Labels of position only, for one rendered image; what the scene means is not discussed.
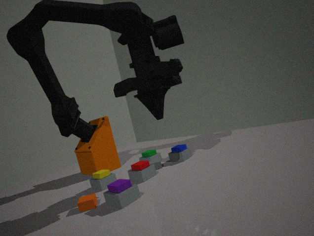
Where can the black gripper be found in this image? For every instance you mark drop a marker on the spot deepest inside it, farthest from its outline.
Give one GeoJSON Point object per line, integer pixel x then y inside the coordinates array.
{"type": "Point", "coordinates": [150, 92]}

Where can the red button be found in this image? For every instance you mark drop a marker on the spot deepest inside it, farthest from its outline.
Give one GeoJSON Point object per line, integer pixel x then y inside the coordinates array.
{"type": "Point", "coordinates": [142, 171]}

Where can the purple button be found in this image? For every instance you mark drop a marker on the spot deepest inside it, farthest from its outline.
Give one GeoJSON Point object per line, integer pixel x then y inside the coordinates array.
{"type": "Point", "coordinates": [121, 193]}

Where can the green button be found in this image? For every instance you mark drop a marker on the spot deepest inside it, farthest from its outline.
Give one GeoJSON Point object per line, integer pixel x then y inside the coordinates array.
{"type": "Point", "coordinates": [150, 155]}

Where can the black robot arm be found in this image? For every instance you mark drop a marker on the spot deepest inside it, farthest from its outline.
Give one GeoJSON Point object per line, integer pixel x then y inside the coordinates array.
{"type": "Point", "coordinates": [26, 38]}

